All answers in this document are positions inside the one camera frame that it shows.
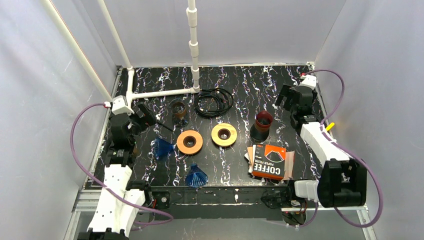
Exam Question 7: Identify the blue plastic dripper cone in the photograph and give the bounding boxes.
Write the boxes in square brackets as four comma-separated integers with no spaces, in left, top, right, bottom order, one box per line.
[154,137,175,160]

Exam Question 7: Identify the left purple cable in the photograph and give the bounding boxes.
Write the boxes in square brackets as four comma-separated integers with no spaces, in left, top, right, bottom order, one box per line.
[69,102,174,232]

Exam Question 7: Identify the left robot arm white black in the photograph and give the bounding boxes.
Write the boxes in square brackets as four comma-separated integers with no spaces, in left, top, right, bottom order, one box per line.
[77,110,149,240]

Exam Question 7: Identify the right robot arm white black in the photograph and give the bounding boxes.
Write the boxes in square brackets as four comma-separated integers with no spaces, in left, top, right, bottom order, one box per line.
[275,85,367,208]

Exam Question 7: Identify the brown paper coffee filters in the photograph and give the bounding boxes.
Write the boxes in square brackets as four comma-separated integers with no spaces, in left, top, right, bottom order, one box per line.
[244,146,295,180]

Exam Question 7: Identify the yellow wooden dripper ring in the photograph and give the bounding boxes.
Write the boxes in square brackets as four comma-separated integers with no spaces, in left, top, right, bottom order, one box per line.
[211,122,238,148]

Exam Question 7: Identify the white pvc pipe frame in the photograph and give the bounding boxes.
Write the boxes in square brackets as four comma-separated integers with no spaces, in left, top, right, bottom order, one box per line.
[41,0,201,109]

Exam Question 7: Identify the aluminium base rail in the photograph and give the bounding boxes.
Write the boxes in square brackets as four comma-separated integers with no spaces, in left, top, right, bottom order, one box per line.
[71,187,374,240]

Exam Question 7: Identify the yellow handled screwdriver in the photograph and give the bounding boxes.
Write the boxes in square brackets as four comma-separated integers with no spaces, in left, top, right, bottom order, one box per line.
[325,122,335,132]

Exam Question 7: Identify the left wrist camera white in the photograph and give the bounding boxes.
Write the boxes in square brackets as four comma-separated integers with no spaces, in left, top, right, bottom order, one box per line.
[111,95,135,115]

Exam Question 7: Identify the orange wooden dripper ring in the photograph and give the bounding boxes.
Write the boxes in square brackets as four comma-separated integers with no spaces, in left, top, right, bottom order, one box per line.
[176,129,204,156]

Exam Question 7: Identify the coiled black cables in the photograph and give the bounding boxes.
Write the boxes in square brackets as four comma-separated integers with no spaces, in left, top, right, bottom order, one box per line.
[193,87,235,119]

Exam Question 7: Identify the orange coffee filter box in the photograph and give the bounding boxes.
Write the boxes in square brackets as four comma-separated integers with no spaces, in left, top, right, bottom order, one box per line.
[251,144,287,181]

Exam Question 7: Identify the orange handled screwdriver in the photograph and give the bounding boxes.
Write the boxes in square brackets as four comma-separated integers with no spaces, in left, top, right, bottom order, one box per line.
[156,120,174,132]

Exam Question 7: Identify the glass carafe with brown collar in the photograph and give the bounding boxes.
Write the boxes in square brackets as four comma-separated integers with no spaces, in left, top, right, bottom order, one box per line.
[171,100,190,128]

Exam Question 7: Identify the black red dripper cup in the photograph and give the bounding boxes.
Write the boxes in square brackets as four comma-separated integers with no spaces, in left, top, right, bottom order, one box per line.
[250,110,274,142]

